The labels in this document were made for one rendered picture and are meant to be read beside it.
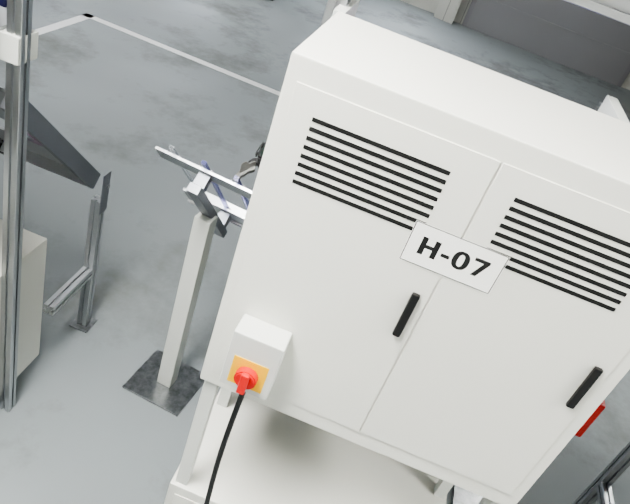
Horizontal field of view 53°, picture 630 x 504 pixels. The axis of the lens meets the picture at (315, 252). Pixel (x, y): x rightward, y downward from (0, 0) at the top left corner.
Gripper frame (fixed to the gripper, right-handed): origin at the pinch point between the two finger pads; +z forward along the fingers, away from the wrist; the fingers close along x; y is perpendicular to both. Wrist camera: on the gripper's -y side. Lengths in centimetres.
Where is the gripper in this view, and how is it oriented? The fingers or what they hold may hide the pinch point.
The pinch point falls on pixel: (252, 189)
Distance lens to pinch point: 208.4
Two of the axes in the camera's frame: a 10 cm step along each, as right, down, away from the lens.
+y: 0.9, -4.6, -8.8
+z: -4.3, 7.8, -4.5
